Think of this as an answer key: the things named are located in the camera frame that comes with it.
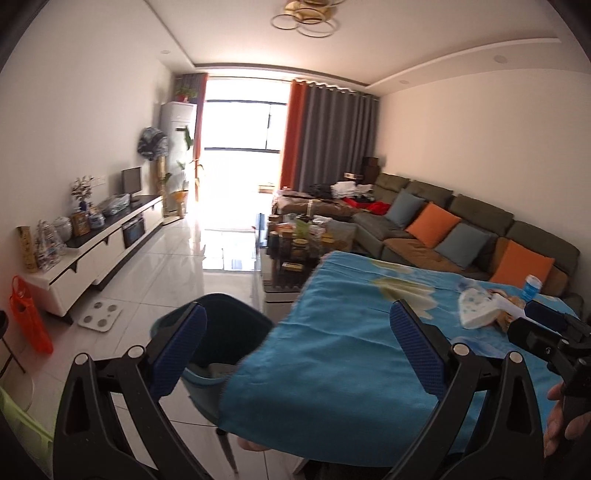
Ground white foam net sheet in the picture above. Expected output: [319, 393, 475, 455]
[493, 293, 526, 319]

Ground teal plastic trash bin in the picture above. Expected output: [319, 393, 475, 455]
[148, 293, 273, 425]

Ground person's right hand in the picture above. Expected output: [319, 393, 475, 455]
[544, 381, 591, 457]

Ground blue white paper cup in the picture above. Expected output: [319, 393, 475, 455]
[521, 275, 543, 303]

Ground gold brown crumpled wrapper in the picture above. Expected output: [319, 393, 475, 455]
[488, 289, 525, 333]

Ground orange cushion near cup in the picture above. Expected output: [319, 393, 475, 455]
[490, 240, 555, 287]

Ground green plastic stool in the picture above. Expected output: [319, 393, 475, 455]
[1, 389, 53, 477]

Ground white bathroom scale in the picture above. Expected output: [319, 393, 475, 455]
[77, 298, 123, 333]

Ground grey-blue cushion right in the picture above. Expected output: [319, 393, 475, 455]
[435, 223, 494, 269]

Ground grey-blue cushion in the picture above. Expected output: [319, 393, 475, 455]
[435, 223, 494, 269]
[385, 190, 425, 228]

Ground orange mesh bag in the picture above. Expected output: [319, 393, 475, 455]
[9, 275, 53, 355]

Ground orange cushion middle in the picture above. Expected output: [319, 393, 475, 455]
[406, 202, 461, 248]

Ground blue floral tablecloth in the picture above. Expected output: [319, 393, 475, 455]
[217, 250, 581, 468]

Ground white black TV cabinet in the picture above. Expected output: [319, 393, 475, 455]
[25, 195, 163, 322]

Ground dark green sectional sofa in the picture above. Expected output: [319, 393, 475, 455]
[273, 173, 584, 315]

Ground grey-blue cushion left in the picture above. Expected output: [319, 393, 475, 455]
[385, 190, 425, 228]

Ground pile of clothes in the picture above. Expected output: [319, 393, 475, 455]
[307, 180, 391, 216]

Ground blue vase with plant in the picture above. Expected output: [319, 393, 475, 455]
[70, 176, 95, 212]

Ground tall green potted plant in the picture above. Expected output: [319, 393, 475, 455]
[163, 121, 197, 216]

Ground small black monitor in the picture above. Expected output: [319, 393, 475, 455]
[121, 167, 142, 200]

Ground cluttered coffee table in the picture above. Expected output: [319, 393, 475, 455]
[252, 214, 358, 322]

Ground grey curtain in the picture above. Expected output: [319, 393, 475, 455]
[294, 83, 380, 190]

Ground covered standing fan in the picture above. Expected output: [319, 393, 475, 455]
[136, 127, 169, 161]

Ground orange curtain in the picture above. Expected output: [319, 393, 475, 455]
[280, 80, 308, 190]

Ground white air conditioner tower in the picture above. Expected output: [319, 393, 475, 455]
[159, 101, 197, 215]

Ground gold ring ceiling lamp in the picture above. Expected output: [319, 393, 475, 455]
[270, 0, 342, 39]

